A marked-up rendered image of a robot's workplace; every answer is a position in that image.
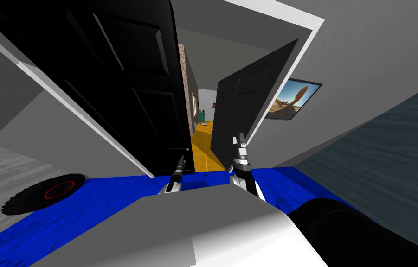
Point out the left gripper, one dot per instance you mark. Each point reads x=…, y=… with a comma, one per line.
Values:
x=181, y=165

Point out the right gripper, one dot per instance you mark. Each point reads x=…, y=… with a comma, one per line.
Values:
x=242, y=152

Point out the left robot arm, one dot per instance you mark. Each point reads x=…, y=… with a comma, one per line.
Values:
x=173, y=183

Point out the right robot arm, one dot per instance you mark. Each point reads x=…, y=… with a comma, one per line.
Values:
x=349, y=237

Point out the small black panelled door leaf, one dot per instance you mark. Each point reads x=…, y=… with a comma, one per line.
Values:
x=246, y=107

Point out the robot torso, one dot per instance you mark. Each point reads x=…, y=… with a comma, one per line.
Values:
x=197, y=230

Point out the framed desert landscape picture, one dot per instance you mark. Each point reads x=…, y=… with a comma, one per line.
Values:
x=293, y=99

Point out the large black panelled door leaf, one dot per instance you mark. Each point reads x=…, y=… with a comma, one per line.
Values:
x=127, y=74

